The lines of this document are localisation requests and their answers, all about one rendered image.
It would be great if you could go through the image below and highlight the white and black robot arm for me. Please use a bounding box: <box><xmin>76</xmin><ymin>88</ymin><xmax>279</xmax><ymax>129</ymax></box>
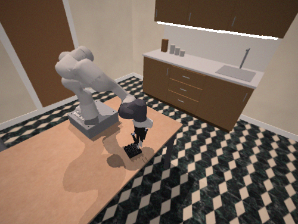
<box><xmin>55</xmin><ymin>46</ymin><xmax>153</xmax><ymax>128</ymax></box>

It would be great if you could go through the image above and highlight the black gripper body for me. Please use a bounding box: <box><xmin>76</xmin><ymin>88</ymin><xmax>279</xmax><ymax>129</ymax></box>
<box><xmin>134</xmin><ymin>126</ymin><xmax>145</xmax><ymax>135</ymax></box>

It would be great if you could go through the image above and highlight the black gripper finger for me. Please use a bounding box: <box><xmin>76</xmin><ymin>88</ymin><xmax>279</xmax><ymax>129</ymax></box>
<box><xmin>131</xmin><ymin>132</ymin><xmax>140</xmax><ymax>149</ymax></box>
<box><xmin>139</xmin><ymin>128</ymin><xmax>148</xmax><ymax>147</ymax></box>

